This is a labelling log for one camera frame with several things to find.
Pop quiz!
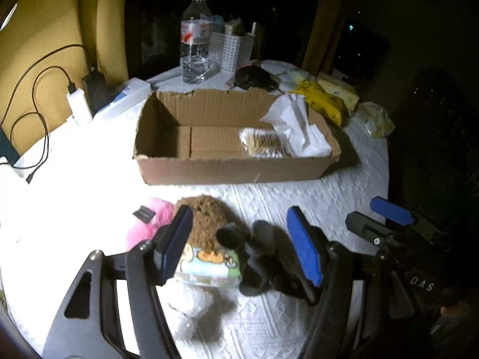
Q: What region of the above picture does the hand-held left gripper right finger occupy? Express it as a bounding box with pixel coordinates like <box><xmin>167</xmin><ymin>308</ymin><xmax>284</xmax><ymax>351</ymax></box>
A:
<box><xmin>286</xmin><ymin>206</ymin><xmax>375</xmax><ymax>359</ymax></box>

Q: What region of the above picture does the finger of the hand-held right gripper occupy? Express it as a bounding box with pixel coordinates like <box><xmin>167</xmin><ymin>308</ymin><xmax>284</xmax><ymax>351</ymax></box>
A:
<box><xmin>370</xmin><ymin>196</ymin><xmax>416</xmax><ymax>227</ymax></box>
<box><xmin>346</xmin><ymin>211</ymin><xmax>392</xmax><ymax>248</ymax></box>

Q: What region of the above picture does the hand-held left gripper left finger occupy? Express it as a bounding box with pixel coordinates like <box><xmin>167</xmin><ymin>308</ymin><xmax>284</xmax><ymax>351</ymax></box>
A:
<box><xmin>43</xmin><ymin>205</ymin><xmax>194</xmax><ymax>359</ymax></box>

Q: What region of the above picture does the pink plush toy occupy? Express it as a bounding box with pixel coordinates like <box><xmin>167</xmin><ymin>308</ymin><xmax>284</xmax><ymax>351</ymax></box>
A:
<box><xmin>125</xmin><ymin>196</ymin><xmax>176</xmax><ymax>251</ymax></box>

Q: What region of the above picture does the brown plush toy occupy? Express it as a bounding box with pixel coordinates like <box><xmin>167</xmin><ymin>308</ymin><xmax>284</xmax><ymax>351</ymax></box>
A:
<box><xmin>175</xmin><ymin>194</ymin><xmax>234</xmax><ymax>252</ymax></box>

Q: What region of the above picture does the printed tissue packet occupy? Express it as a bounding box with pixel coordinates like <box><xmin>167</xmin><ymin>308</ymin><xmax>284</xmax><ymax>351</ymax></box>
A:
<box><xmin>174</xmin><ymin>243</ymin><xmax>242</xmax><ymax>288</ymax></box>

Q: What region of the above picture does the black soft object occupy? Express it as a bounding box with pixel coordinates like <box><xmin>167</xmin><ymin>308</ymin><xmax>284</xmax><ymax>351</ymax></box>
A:
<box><xmin>216</xmin><ymin>220</ymin><xmax>300</xmax><ymax>297</ymax></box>

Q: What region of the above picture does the clear bubble wrap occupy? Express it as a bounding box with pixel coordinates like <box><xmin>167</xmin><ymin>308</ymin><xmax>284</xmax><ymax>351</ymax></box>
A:
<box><xmin>165</xmin><ymin>279</ymin><xmax>221</xmax><ymax>341</ymax></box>

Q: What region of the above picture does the cardboard box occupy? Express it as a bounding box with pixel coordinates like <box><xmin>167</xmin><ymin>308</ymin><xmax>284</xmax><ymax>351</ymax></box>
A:
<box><xmin>133</xmin><ymin>86</ymin><xmax>342</xmax><ymax>186</ymax></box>

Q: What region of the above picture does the clear crumpled plastic bag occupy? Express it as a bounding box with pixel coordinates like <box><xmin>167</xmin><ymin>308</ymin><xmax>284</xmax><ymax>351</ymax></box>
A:
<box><xmin>355</xmin><ymin>102</ymin><xmax>395</xmax><ymax>138</ymax></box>

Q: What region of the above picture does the cotton swab pack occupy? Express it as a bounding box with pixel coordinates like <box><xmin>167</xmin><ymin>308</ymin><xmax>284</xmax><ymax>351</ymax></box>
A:
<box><xmin>239</xmin><ymin>127</ymin><xmax>294</xmax><ymax>158</ymax></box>

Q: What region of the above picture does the white crumpled paper bag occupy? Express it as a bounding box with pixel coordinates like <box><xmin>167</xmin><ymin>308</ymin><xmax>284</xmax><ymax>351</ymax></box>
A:
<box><xmin>260</xmin><ymin>93</ymin><xmax>333</xmax><ymax>158</ymax></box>

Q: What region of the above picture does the yellow plastic bag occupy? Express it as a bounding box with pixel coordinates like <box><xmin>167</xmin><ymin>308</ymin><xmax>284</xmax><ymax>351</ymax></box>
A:
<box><xmin>288</xmin><ymin>80</ymin><xmax>345</xmax><ymax>126</ymax></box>

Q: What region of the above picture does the pale yellow tissue pack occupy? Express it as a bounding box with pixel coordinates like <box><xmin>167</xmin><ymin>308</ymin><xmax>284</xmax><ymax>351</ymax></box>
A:
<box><xmin>317</xmin><ymin>73</ymin><xmax>360</xmax><ymax>111</ymax></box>

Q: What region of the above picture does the white power strip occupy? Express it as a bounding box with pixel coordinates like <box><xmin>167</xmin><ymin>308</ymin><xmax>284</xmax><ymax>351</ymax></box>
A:
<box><xmin>67</xmin><ymin>78</ymin><xmax>152</xmax><ymax>124</ymax></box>

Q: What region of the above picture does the white charger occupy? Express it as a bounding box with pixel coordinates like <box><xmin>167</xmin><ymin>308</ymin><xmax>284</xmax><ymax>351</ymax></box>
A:
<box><xmin>66</xmin><ymin>89</ymin><xmax>93</xmax><ymax>126</ymax></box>

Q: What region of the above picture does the black charger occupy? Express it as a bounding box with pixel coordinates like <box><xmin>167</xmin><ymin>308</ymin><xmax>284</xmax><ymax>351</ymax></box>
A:
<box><xmin>81</xmin><ymin>69</ymin><xmax>110</xmax><ymax>113</ymax></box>

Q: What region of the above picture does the black round object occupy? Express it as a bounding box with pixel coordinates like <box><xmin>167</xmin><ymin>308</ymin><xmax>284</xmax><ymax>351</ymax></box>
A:
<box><xmin>234</xmin><ymin>66</ymin><xmax>275</xmax><ymax>90</ymax></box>

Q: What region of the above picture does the teal box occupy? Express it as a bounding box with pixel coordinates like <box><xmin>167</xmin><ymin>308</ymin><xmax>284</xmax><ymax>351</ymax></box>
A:
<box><xmin>0</xmin><ymin>125</ymin><xmax>21</xmax><ymax>167</ymax></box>

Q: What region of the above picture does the white perforated holder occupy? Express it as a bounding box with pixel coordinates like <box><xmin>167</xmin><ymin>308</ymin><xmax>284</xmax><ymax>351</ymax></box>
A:
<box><xmin>209</xmin><ymin>30</ymin><xmax>257</xmax><ymax>75</ymax></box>

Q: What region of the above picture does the clear plastic water bottle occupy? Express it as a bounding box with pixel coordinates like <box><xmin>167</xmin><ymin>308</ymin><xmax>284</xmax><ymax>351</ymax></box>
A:
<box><xmin>180</xmin><ymin>0</ymin><xmax>214</xmax><ymax>84</ymax></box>

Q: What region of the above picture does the yellow curtain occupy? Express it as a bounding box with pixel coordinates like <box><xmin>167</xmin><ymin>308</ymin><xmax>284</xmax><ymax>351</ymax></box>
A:
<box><xmin>0</xmin><ymin>0</ymin><xmax>130</xmax><ymax>158</ymax></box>
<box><xmin>302</xmin><ymin>0</ymin><xmax>356</xmax><ymax>75</ymax></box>

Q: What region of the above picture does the black charger cable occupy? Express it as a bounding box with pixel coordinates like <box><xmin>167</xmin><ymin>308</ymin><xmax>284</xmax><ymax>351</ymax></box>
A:
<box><xmin>10</xmin><ymin>66</ymin><xmax>77</xmax><ymax>184</ymax></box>
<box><xmin>0</xmin><ymin>44</ymin><xmax>96</xmax><ymax>130</ymax></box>

